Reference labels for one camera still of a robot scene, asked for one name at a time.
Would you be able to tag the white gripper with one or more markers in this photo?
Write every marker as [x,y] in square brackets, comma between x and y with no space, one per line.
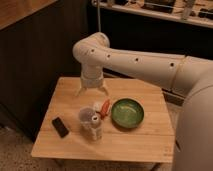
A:
[91,83]

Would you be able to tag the black eraser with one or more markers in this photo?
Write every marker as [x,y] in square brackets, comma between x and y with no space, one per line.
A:
[60,127]

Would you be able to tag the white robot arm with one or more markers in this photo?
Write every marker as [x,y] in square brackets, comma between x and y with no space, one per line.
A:
[187,76]

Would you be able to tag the white ceramic cup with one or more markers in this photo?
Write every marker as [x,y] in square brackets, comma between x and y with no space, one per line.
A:
[85,117]

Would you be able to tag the small white object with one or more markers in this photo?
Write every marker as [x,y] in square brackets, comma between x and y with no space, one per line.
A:
[97,106]

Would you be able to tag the orange carrot toy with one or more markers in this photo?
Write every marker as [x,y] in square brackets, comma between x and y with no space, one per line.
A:
[105,108]

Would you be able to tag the green bowl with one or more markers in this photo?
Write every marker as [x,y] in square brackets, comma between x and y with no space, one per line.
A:
[127,113]

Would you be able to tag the dark wooden cabinet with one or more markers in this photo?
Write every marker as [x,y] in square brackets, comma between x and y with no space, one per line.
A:
[34,53]

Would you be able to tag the grey metal beam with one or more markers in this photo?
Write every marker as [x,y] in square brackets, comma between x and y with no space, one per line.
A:
[169,96]

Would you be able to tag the wooden table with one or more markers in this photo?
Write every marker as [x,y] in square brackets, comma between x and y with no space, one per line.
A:
[152,141]

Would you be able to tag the metal shelf rack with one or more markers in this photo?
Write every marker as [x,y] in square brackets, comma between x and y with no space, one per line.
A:
[192,12]

